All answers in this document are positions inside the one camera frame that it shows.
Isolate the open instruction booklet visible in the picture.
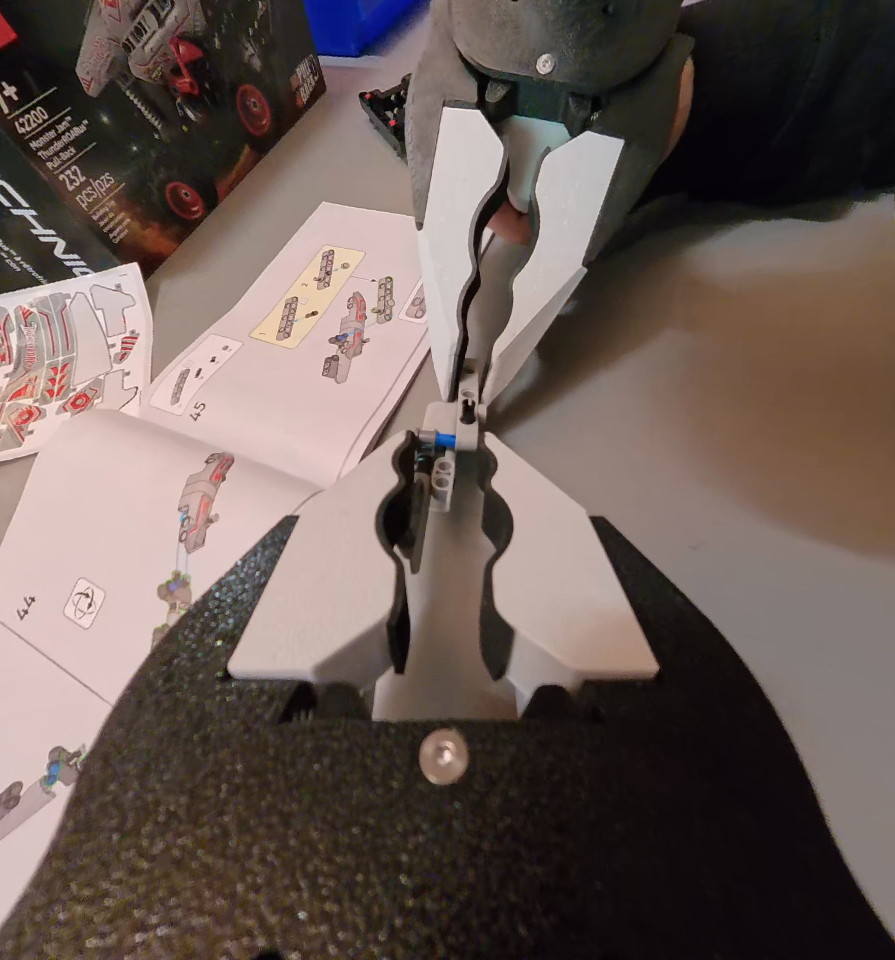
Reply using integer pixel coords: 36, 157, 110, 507
0, 200, 495, 890

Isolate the person's right forearm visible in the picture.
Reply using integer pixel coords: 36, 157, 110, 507
668, 0, 895, 205

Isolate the red and grey sticker sheet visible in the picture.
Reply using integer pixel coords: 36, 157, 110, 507
0, 262, 155, 471

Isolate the person's right hand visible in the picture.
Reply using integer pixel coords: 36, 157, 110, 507
492, 202, 536, 246

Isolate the black toy building set box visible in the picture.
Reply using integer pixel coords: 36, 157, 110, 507
0, 0, 328, 303

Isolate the small grey brick connector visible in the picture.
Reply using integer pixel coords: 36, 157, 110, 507
457, 366, 488, 427

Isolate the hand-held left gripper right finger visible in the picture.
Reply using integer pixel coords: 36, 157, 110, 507
479, 433, 660, 712

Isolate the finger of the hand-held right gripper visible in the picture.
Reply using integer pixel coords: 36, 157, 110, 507
420, 104, 510, 400
487, 130, 626, 404

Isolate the black toy brick chassis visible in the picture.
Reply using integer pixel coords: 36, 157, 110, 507
358, 72, 420, 163

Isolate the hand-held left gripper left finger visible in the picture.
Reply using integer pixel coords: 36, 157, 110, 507
225, 429, 425, 685

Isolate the blue plastic bin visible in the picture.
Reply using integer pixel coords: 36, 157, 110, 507
315, 0, 431, 59

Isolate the grey toy brick assembly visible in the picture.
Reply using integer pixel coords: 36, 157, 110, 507
402, 399, 491, 575

